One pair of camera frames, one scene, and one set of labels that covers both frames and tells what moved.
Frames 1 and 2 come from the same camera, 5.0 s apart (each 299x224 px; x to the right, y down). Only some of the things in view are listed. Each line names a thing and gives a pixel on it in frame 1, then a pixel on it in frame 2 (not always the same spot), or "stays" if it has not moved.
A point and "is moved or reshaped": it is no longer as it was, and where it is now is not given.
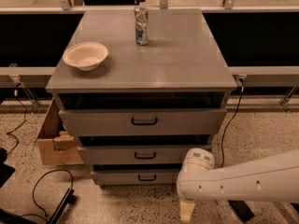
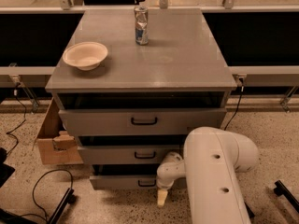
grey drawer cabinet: [136, 111] stays
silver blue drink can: [141, 23] stays
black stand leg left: [8, 217] stays
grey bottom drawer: [136, 177] is moved or reshaped
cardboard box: [59, 146] stays
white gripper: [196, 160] → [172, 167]
